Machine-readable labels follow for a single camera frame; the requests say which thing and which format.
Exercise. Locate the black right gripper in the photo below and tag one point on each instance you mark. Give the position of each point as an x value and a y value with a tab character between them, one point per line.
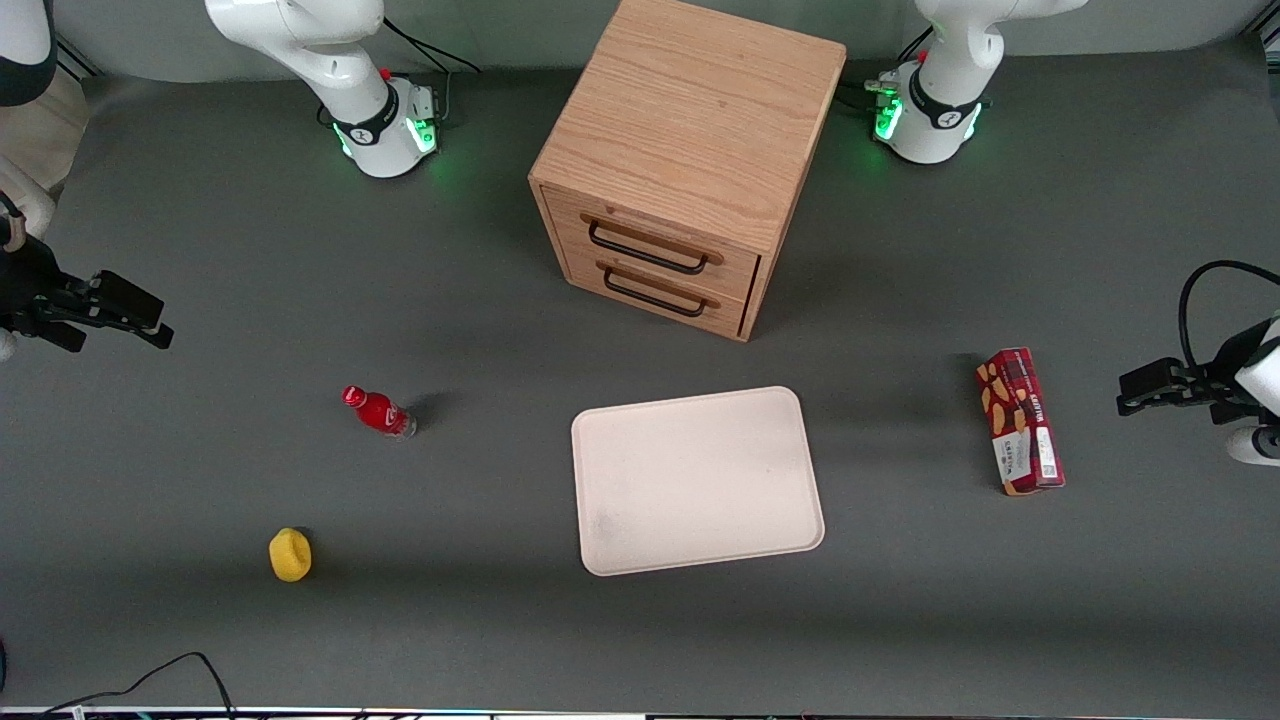
30	288

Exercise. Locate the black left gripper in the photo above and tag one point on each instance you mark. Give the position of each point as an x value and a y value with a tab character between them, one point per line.
1221	375

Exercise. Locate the red cookie box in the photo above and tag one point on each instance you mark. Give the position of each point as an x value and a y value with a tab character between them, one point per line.
1022	420

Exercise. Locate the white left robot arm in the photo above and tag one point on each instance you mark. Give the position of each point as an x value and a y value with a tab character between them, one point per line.
940	90

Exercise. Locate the beige rectangular tray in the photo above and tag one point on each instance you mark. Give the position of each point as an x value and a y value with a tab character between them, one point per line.
695	480

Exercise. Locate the small red bottle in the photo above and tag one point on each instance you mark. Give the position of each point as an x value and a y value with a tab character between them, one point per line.
380	411

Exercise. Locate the small yellow round object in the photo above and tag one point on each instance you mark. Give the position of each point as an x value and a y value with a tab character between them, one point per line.
290	555

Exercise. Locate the wooden two-drawer cabinet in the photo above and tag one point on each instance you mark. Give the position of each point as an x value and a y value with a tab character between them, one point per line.
690	130

